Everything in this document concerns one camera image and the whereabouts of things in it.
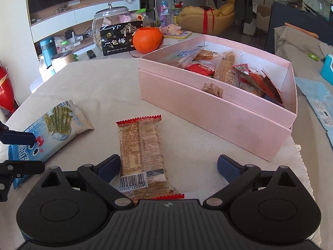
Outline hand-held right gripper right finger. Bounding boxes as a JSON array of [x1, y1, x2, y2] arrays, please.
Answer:
[[203, 154, 299, 209]]

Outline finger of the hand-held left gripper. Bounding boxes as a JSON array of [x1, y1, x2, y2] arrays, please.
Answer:
[[0, 160, 45, 202], [0, 121, 36, 146]]

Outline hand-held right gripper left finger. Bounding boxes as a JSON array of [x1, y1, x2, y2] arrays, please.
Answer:
[[39, 154, 134, 209]]

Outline red-edged clear biscuit packet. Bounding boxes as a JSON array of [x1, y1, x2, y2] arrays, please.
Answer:
[[116, 115, 185, 204]]

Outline pink cardboard box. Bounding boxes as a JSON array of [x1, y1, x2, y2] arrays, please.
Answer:
[[138, 34, 298, 162]]

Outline long clear cracker packet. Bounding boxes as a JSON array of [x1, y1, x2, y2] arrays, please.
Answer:
[[214, 52, 241, 85]]

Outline red chicken snack packet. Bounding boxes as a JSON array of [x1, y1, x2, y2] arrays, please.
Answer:
[[186, 61, 217, 77]]

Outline clear bread packet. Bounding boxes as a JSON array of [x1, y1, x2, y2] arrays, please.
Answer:
[[193, 49, 221, 61]]

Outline small white blue snack packet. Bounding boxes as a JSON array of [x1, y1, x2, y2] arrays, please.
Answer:
[[170, 47, 202, 69]]

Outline red printed ornament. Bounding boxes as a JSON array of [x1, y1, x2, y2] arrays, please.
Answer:
[[0, 66, 15, 110]]

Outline cream steel mug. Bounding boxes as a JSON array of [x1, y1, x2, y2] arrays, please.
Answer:
[[51, 51, 75, 73]]

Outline teal thermos bottle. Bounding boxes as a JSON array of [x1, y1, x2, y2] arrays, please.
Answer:
[[40, 36, 56, 69]]

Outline clear jar green lid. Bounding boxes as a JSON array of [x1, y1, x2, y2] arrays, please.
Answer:
[[59, 40, 75, 54]]

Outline flat blue printed packet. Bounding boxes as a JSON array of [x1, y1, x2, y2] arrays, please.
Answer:
[[307, 95, 333, 131], [295, 77, 333, 102]]

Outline black snack bag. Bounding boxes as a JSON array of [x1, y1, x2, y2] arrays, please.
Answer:
[[99, 20, 144, 57]]

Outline white tv cabinet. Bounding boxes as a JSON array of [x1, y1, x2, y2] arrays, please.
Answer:
[[26, 0, 141, 43]]

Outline orange pumpkin bucket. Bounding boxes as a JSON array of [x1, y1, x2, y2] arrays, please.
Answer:
[[132, 27, 164, 55]]

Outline grey covered sofa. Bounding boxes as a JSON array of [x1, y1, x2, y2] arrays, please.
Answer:
[[274, 26, 333, 79]]

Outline teal box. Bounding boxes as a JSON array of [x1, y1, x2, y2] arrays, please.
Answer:
[[321, 54, 333, 79]]

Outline large glass jar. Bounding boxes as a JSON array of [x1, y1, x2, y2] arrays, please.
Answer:
[[92, 2, 130, 50]]

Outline pink plush toy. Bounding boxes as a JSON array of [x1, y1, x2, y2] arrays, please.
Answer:
[[159, 23, 183, 36]]

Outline yellow sofa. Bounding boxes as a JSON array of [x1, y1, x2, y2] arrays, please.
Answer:
[[177, 0, 236, 33]]

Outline orange stick toy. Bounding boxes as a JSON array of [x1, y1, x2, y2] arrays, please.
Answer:
[[285, 22, 319, 38]]

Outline child's drinking bottle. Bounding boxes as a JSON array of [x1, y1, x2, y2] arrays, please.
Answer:
[[159, 0, 169, 23]]

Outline dark hanging coat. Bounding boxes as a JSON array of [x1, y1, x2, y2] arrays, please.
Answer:
[[230, 0, 254, 24]]

